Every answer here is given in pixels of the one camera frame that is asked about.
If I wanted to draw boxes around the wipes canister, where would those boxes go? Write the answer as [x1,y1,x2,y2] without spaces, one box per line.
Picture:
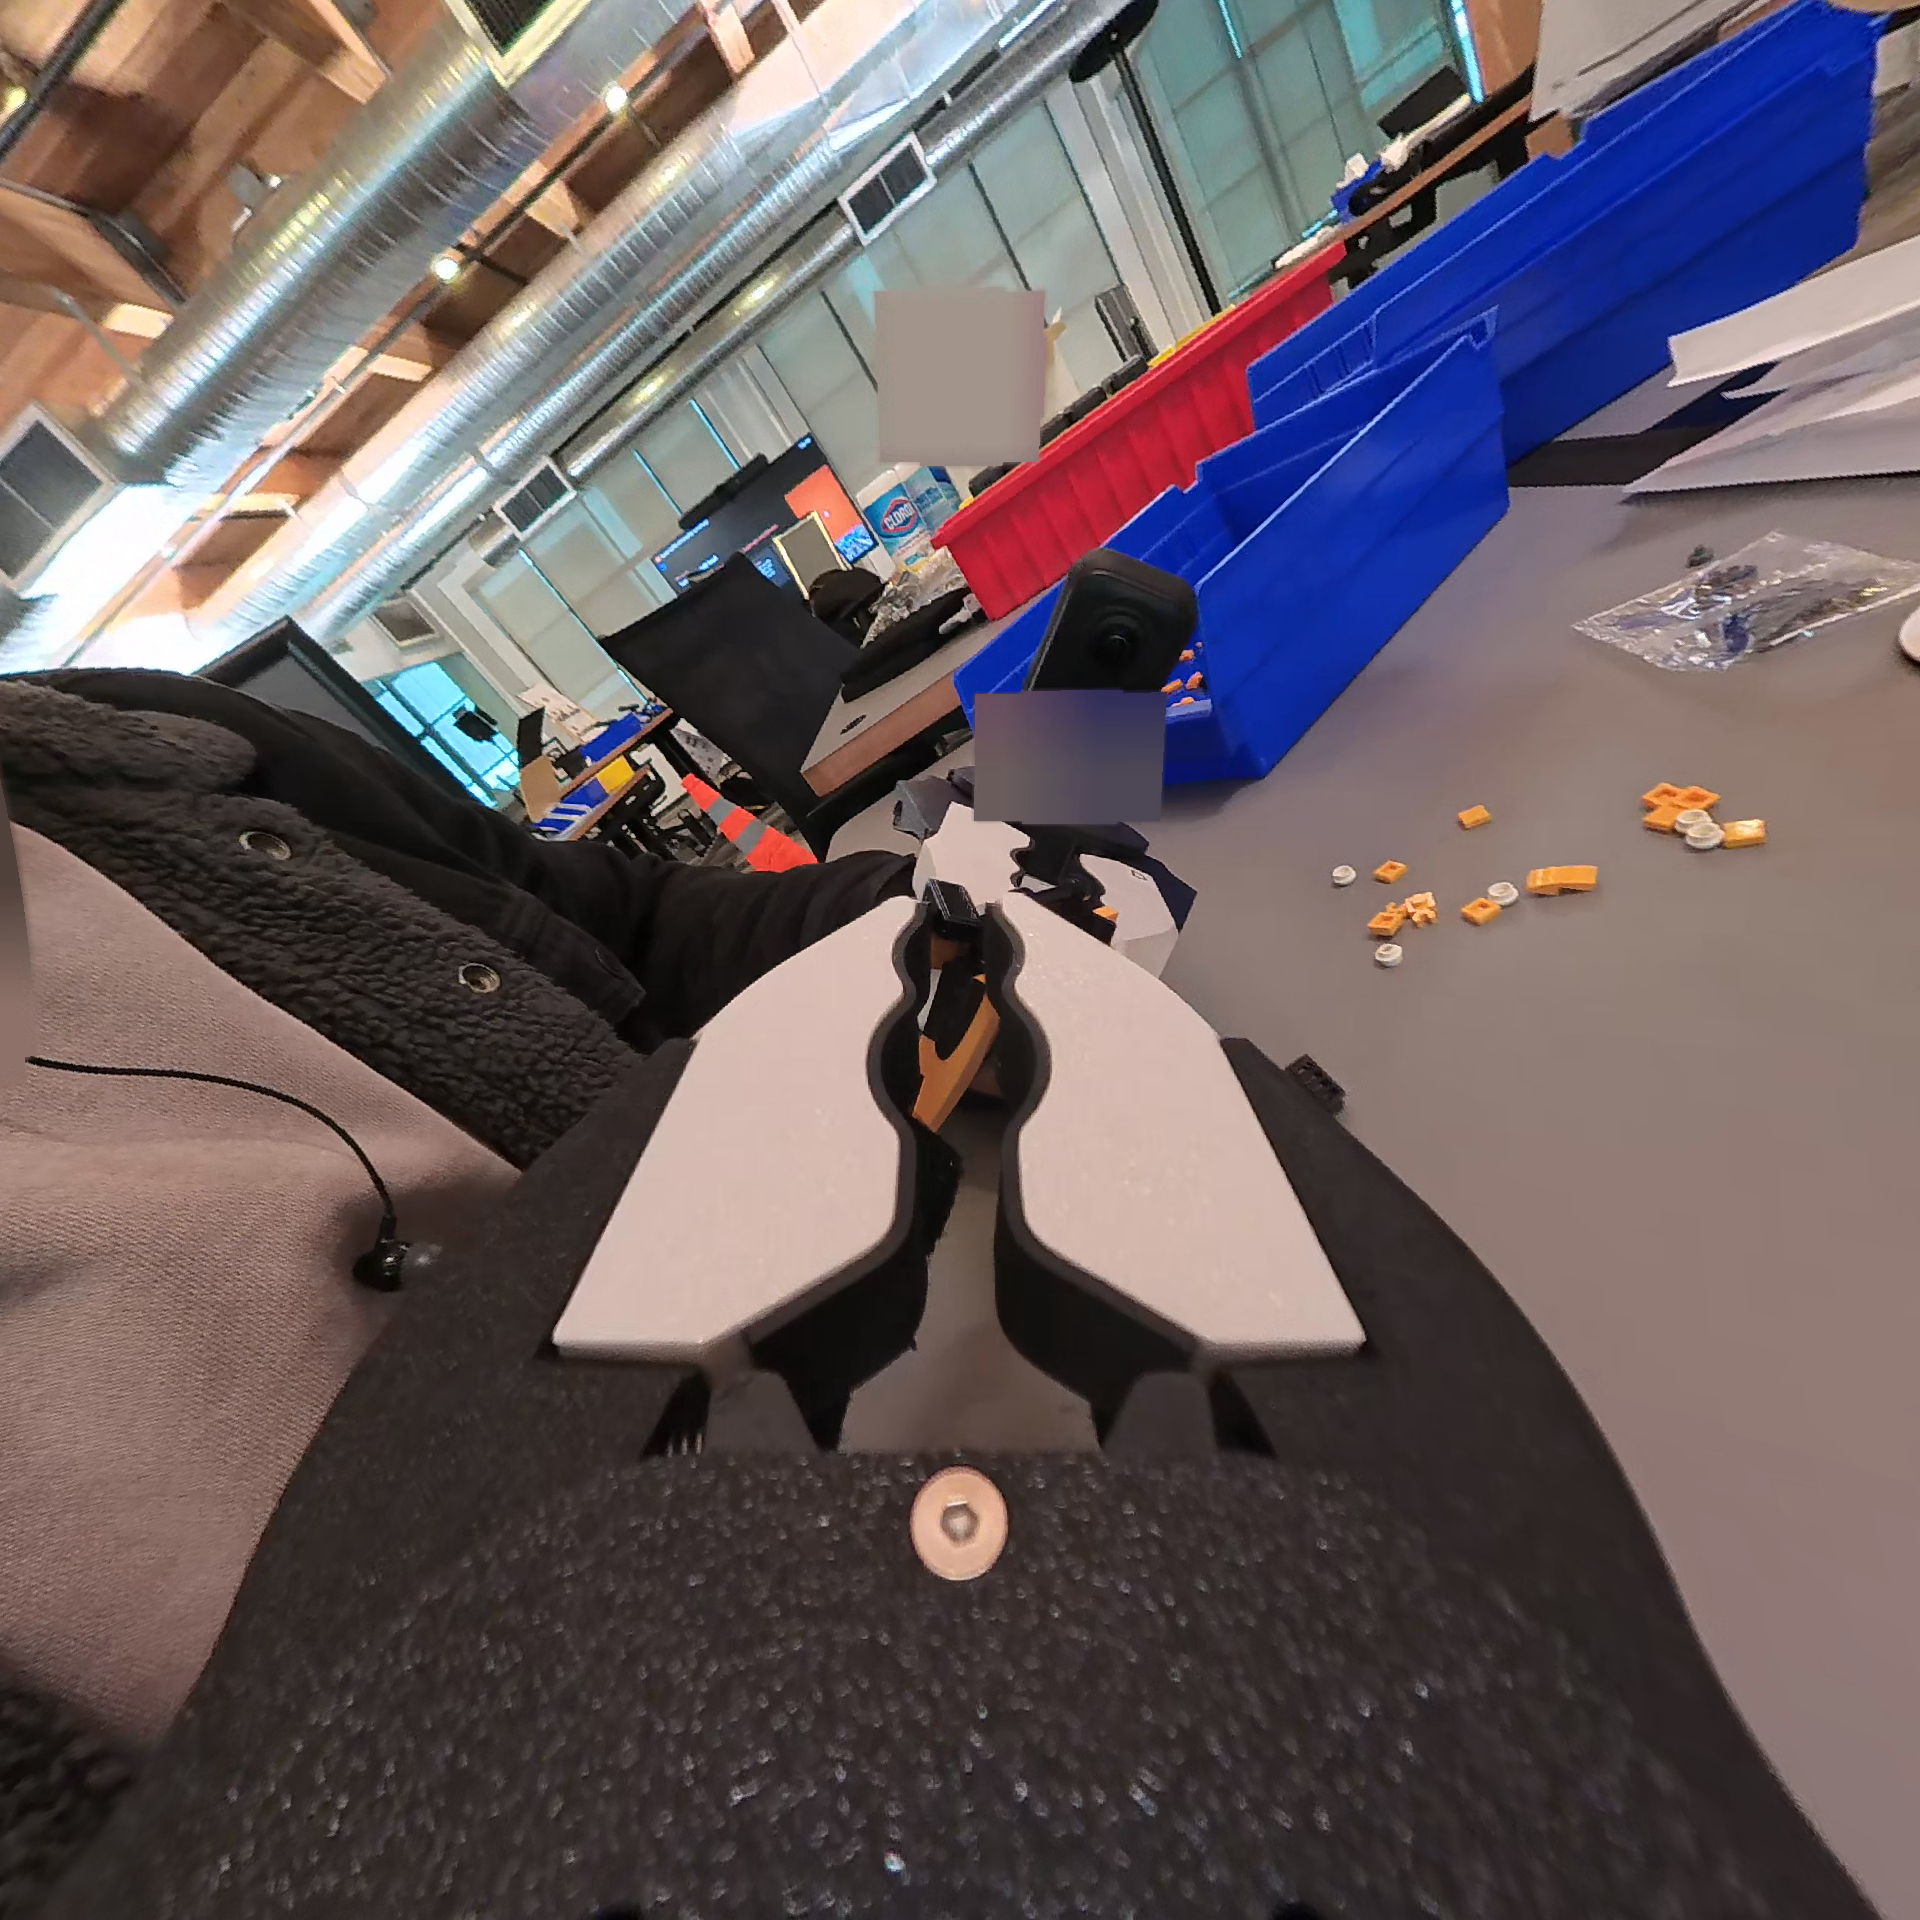
[861,464,962,577]

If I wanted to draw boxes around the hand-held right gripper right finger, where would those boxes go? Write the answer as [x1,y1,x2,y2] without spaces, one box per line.
[990,897,1366,1443]

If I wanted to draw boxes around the black mesh office chair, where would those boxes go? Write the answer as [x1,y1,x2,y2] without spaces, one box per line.
[599,555,863,858]

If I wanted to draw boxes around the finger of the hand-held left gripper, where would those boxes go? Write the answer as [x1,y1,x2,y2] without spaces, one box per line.
[913,817,1050,918]
[1049,853,1181,965]

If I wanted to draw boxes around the beige sweatshirt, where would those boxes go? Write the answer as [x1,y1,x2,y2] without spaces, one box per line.
[0,825,518,1749]

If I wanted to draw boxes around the ceiling air vent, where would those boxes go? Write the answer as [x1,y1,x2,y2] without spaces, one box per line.
[839,133,940,245]

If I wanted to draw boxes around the black floor lamp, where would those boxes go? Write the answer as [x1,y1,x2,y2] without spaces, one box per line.
[1068,23,1221,325]

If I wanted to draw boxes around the scattered small lego pieces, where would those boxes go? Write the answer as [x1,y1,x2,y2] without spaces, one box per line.
[1332,781,1769,973]

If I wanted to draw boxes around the orange black lego subassembly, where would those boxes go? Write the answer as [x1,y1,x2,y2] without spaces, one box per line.
[906,883,1125,1136]

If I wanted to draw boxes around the black computer monitor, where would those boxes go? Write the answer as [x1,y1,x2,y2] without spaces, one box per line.
[194,615,500,811]

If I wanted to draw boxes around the white papers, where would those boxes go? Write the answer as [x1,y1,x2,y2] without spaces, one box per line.
[1668,264,1920,401]

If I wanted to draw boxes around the wood-edged grey table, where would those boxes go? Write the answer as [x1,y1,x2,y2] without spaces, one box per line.
[802,593,1050,799]

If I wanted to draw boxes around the silver air duct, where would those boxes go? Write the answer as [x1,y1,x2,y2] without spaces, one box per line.
[105,0,841,467]

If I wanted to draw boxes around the orange traffic cone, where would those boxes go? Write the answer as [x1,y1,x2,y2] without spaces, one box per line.
[680,773,817,874]

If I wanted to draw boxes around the black fleece jacket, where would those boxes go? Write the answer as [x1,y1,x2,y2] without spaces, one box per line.
[0,667,649,1920]

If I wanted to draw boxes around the blue plastic bin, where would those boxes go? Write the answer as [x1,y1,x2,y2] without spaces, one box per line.
[956,336,1508,790]
[1246,142,1863,467]
[1559,0,1887,197]

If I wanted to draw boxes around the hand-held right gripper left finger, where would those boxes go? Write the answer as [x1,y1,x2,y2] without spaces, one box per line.
[556,897,962,1443]

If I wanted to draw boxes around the long wooden desk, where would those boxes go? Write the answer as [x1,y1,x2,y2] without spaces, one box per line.
[1327,89,1538,289]

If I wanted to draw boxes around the large display monitor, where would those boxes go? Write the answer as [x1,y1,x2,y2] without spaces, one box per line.
[649,435,863,594]

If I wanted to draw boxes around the red plastic bin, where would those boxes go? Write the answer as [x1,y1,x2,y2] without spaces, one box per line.
[933,248,1353,621]

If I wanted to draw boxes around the clear plastic parts bag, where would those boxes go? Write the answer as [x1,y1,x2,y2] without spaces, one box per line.
[1573,533,1920,677]

